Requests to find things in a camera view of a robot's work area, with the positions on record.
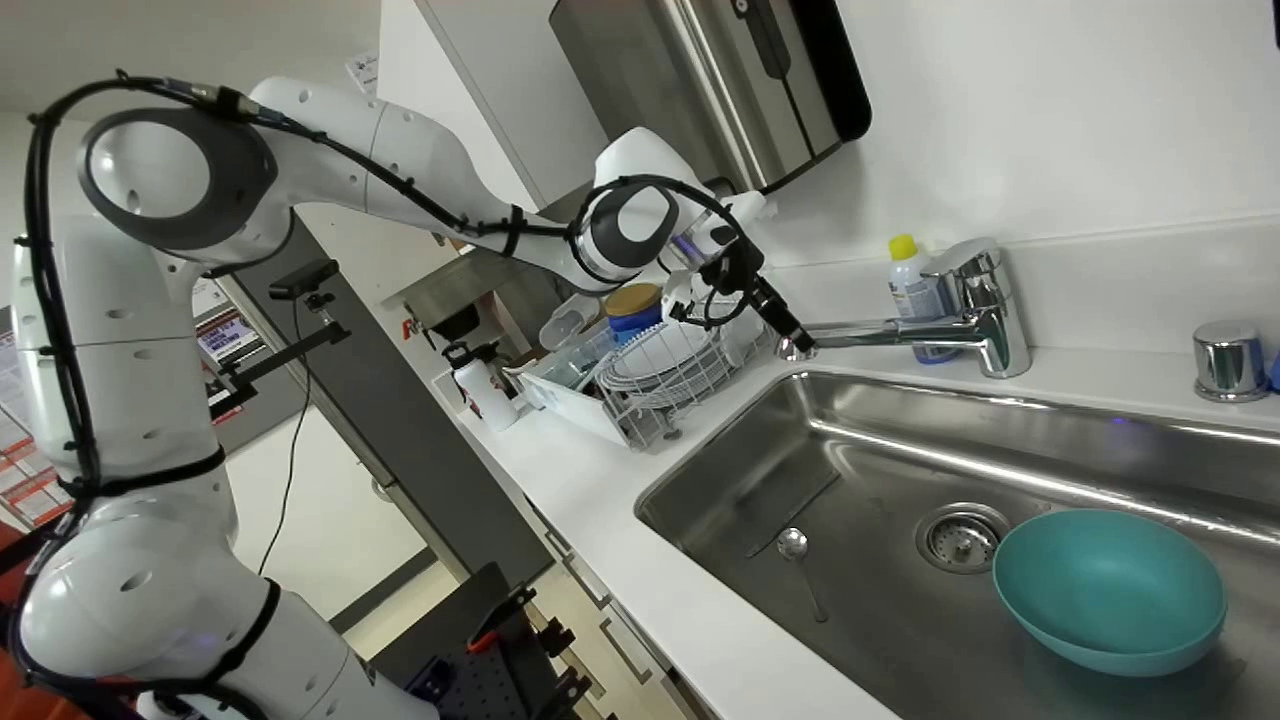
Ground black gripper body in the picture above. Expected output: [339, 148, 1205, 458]
[708, 230, 779, 312]

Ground chrome sink faucet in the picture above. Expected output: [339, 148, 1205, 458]
[774, 235, 1036, 379]

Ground stainless steel sink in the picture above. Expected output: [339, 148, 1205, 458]
[633, 362, 1280, 720]

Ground white plate dotted rim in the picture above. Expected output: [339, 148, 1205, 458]
[602, 314, 716, 395]

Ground blue coffee can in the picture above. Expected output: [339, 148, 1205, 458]
[601, 281, 671, 343]

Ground dish soap bottle yellow cap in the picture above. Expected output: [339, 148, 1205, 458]
[883, 230, 962, 366]

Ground clear plastic container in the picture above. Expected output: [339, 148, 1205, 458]
[535, 292, 610, 392]

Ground stainless paper towel dispenser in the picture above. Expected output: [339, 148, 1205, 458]
[547, 0, 875, 194]

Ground white drainboard tray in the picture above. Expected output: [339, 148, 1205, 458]
[513, 366, 633, 451]

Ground sink drain strainer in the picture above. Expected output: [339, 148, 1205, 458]
[913, 496, 1011, 579]

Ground grey box appliance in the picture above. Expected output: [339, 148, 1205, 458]
[390, 244, 593, 392]

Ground grey metal stand column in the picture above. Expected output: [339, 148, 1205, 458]
[214, 215, 555, 593]

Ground teal bowl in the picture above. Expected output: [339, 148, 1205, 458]
[989, 508, 1231, 680]

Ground chrome counter cap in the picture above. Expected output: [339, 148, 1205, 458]
[1188, 314, 1272, 408]

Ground black equipment rack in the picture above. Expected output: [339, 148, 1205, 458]
[372, 555, 594, 720]

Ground small monitor screen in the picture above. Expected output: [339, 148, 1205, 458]
[192, 295, 273, 375]

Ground red white boxes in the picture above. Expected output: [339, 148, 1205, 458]
[0, 410, 70, 534]

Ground white wire dish rack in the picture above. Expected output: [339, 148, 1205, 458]
[584, 312, 770, 451]

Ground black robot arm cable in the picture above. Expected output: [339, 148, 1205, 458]
[21, 70, 770, 505]

